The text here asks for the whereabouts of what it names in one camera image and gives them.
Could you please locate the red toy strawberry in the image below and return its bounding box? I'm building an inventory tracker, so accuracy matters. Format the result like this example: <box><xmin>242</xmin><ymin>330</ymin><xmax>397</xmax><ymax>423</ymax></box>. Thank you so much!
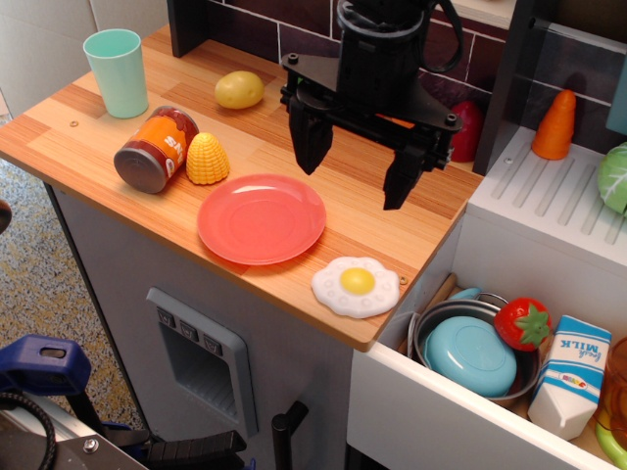
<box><xmin>494</xmin><ymin>298</ymin><xmax>553</xmax><ymax>352</ymax></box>

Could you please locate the dark red toy pepper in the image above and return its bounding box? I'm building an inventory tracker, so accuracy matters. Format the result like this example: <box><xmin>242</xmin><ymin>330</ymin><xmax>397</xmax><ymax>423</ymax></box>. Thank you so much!
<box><xmin>452</xmin><ymin>101</ymin><xmax>485</xmax><ymax>163</ymax></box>

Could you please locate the metal toy pot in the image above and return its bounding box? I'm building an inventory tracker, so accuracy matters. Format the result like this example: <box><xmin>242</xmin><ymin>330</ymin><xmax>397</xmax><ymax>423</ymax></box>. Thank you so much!
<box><xmin>408</xmin><ymin>292</ymin><xmax>540</xmax><ymax>407</ymax></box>

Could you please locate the green plastic ring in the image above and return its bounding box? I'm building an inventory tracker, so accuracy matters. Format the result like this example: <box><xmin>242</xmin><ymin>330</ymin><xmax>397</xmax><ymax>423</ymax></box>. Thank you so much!
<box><xmin>594</xmin><ymin>421</ymin><xmax>627</xmax><ymax>470</ymax></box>

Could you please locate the yellow toy potato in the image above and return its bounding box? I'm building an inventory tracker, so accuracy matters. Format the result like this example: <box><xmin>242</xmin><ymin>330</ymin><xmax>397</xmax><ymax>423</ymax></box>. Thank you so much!
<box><xmin>214</xmin><ymin>70</ymin><xmax>265</xmax><ymax>110</ymax></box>

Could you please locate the black cable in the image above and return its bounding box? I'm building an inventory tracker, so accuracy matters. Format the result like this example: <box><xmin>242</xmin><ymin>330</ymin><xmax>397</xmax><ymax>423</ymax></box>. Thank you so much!
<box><xmin>421</xmin><ymin>0</ymin><xmax>465</xmax><ymax>75</ymax></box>

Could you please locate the grey ice dispenser panel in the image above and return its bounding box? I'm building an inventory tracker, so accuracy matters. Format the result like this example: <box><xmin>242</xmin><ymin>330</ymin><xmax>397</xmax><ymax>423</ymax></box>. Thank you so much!
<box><xmin>146</xmin><ymin>287</ymin><xmax>259</xmax><ymax>437</ymax></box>

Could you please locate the green toy cabbage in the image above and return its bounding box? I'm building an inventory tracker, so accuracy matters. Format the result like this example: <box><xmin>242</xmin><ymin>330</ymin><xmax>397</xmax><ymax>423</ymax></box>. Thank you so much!
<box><xmin>597</xmin><ymin>143</ymin><xmax>626</xmax><ymax>216</ymax></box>

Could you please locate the orange toy soup can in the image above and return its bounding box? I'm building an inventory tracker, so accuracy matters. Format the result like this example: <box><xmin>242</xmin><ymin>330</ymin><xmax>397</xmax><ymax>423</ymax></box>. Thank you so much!
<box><xmin>114</xmin><ymin>106</ymin><xmax>199</xmax><ymax>194</ymax></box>

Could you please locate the red plastic plate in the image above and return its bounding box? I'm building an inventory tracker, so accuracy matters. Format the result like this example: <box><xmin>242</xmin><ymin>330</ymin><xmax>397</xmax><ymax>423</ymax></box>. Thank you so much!
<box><xmin>197</xmin><ymin>173</ymin><xmax>326</xmax><ymax>265</ymax></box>

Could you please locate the toy milk carton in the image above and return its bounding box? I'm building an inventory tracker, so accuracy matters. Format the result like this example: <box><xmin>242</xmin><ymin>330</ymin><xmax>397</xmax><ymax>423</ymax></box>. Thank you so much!
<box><xmin>527</xmin><ymin>315</ymin><xmax>611</xmax><ymax>441</ymax></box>

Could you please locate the orange translucent toy jar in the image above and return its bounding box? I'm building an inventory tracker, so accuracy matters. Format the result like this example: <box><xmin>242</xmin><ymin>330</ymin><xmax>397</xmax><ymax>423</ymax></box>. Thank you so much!
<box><xmin>598</xmin><ymin>338</ymin><xmax>626</xmax><ymax>448</ymax></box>

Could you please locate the blue plastic bowl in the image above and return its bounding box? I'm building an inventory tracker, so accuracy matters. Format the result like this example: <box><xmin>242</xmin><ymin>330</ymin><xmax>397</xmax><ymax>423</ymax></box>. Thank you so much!
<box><xmin>422</xmin><ymin>316</ymin><xmax>517</xmax><ymax>398</ymax></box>

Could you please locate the mint green plastic cup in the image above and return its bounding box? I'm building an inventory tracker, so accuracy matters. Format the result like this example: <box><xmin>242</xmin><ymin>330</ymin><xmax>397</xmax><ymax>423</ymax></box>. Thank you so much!
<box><xmin>83</xmin><ymin>28</ymin><xmax>149</xmax><ymax>118</ymax></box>

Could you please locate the yellow toy corn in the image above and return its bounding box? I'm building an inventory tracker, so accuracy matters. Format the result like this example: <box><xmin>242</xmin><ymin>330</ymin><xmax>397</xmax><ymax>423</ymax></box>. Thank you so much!
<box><xmin>186</xmin><ymin>132</ymin><xmax>230</xmax><ymax>185</ymax></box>

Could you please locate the grey dish drying rack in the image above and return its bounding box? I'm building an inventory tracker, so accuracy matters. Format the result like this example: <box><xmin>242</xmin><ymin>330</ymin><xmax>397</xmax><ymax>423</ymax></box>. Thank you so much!
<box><xmin>467</xmin><ymin>127</ymin><xmax>626</xmax><ymax>271</ymax></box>

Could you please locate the toy fried egg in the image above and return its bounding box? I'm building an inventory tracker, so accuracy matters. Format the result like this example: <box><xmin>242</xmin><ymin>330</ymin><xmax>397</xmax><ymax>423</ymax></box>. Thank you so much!
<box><xmin>311</xmin><ymin>257</ymin><xmax>400</xmax><ymax>319</ymax></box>

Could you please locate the black cabinet door handle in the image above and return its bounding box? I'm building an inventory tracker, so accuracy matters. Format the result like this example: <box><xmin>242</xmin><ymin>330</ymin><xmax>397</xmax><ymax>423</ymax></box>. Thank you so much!
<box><xmin>271</xmin><ymin>400</ymin><xmax>309</xmax><ymax>470</ymax></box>

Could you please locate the orange toy carrot upright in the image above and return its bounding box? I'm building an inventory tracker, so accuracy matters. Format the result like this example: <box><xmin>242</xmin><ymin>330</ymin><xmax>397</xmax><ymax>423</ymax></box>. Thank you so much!
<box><xmin>531</xmin><ymin>90</ymin><xmax>576</xmax><ymax>161</ymax></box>

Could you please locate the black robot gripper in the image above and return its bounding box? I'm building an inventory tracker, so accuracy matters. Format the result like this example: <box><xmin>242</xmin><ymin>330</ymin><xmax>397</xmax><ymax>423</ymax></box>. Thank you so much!
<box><xmin>281</xmin><ymin>24</ymin><xmax>461</xmax><ymax>211</ymax></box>

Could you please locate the blue clamp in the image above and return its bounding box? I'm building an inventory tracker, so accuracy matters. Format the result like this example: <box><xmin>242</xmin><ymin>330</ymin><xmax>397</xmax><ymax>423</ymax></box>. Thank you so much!
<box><xmin>1</xmin><ymin>334</ymin><xmax>91</xmax><ymax>397</ymax></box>

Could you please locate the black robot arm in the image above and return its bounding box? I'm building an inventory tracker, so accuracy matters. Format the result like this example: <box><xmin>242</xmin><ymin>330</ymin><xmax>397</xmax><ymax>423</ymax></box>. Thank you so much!
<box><xmin>281</xmin><ymin>1</ymin><xmax>463</xmax><ymax>210</ymax></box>

